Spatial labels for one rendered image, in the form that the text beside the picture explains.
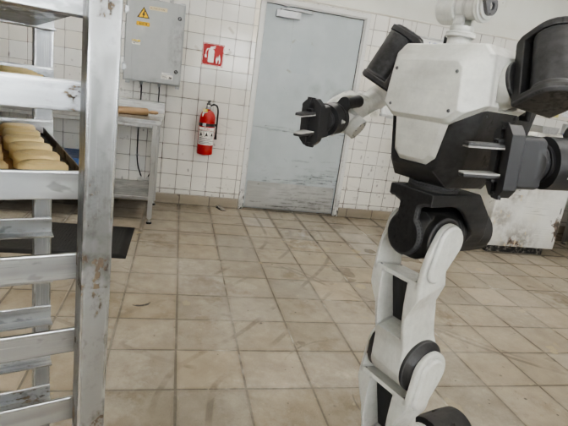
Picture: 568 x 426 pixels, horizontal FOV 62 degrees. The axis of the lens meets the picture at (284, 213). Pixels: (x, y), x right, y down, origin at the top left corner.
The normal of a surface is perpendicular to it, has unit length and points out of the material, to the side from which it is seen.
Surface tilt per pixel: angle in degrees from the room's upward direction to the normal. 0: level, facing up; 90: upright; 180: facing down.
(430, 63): 90
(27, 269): 90
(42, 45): 90
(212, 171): 90
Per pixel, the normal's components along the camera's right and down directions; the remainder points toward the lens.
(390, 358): -0.84, 0.05
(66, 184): 0.53, 0.29
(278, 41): 0.21, 0.28
